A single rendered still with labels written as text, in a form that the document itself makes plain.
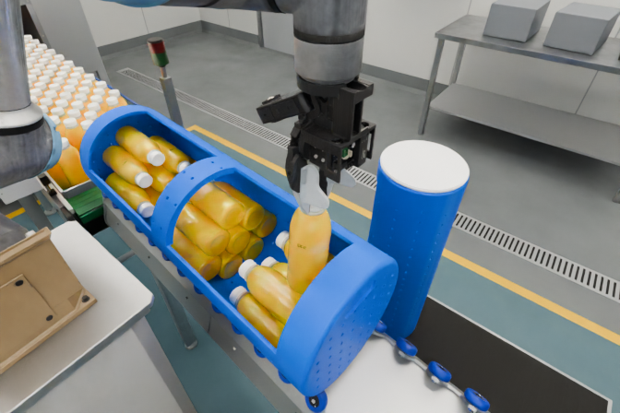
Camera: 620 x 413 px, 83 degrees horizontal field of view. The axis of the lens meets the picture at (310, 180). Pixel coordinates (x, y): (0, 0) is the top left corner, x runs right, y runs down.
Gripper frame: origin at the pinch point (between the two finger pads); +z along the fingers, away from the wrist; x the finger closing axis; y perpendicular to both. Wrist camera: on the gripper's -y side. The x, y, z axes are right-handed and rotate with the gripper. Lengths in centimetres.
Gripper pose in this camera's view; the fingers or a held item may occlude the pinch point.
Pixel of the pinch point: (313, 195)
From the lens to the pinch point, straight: 53.7
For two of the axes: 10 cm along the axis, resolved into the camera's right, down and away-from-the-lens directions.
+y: 7.4, 4.2, -5.2
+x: 6.7, -4.7, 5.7
